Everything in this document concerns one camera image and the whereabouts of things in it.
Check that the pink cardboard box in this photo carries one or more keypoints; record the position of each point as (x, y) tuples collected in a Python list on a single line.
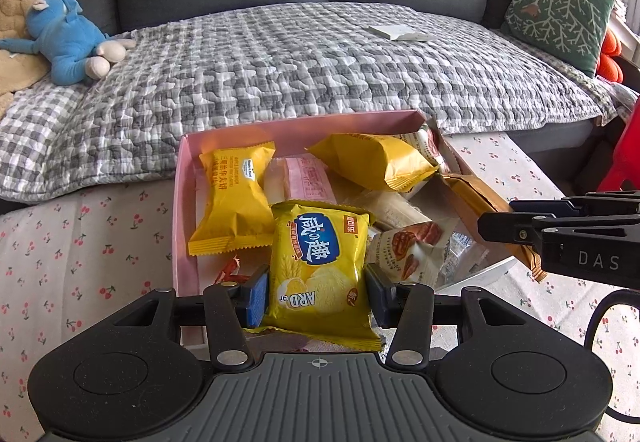
[(350, 122)]

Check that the golden brown snack packet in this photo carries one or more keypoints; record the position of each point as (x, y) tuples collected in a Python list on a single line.
[(475, 194)]

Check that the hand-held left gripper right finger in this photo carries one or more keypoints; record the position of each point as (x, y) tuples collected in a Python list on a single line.
[(377, 299)]

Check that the grey checked quilt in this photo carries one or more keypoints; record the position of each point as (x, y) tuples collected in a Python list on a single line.
[(300, 72)]

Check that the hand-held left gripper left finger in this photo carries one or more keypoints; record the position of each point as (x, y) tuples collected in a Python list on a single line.
[(257, 294)]

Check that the red snack packet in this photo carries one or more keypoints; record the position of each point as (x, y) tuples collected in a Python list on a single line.
[(230, 269)]

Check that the yellow blue-label cracker packet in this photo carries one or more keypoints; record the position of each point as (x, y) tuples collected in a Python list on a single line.
[(315, 272)]

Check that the beige plush toy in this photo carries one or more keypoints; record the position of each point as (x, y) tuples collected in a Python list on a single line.
[(12, 67)]

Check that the clear pastry packet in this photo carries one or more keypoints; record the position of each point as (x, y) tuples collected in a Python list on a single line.
[(390, 207)]

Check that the blue plush toy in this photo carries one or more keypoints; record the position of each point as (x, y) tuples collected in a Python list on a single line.
[(60, 47)]

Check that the red plastic stool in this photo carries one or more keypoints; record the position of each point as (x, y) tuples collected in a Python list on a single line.
[(622, 157)]

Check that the pink snack packet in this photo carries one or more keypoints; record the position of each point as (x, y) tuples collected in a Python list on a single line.
[(307, 182)]

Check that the yellow white-label snack packet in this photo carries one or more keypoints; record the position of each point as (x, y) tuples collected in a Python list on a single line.
[(230, 202)]

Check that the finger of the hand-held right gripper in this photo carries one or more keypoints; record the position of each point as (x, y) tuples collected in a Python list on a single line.
[(505, 227), (545, 206)]

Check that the green patterned cushion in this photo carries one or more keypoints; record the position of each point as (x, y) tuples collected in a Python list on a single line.
[(555, 17)]

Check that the large yellow snack packet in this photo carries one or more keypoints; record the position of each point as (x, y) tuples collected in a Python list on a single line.
[(370, 157)]

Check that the white paper sheet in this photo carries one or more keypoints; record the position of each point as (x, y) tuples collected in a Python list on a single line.
[(400, 32)]

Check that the orange plush toy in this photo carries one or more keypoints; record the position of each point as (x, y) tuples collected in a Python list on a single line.
[(610, 60)]

